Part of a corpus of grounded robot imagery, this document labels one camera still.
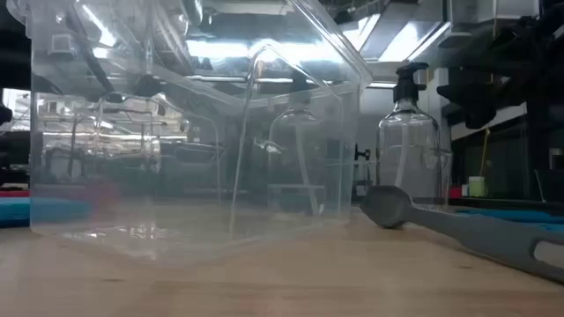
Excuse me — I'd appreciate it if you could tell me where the grey plastic scoop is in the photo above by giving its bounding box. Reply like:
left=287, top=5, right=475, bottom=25
left=360, top=184, right=564, bottom=284

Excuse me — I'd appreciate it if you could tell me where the deep clear plastic bin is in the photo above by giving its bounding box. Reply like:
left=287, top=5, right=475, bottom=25
left=6, top=0, right=374, bottom=261

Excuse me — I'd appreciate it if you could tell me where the yellow cable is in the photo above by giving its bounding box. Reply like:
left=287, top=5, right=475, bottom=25
left=479, top=0, right=499, bottom=177

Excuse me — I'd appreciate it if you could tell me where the light green cup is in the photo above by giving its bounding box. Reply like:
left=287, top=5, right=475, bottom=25
left=468, top=175, right=488, bottom=198

